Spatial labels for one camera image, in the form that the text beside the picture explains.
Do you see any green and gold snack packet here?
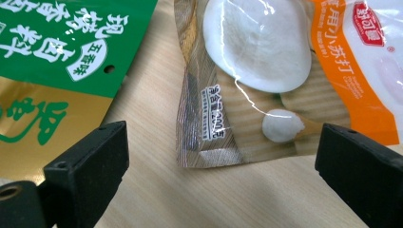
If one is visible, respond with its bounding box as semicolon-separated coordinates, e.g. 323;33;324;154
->
0;0;159;186

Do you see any brown and orange powder packet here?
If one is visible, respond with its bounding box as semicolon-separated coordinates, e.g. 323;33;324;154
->
173;0;403;169

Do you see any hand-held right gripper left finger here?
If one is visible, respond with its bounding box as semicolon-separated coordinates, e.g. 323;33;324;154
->
43;121;130;228

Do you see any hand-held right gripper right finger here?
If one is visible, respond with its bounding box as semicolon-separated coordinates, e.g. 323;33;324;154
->
315;123;403;228

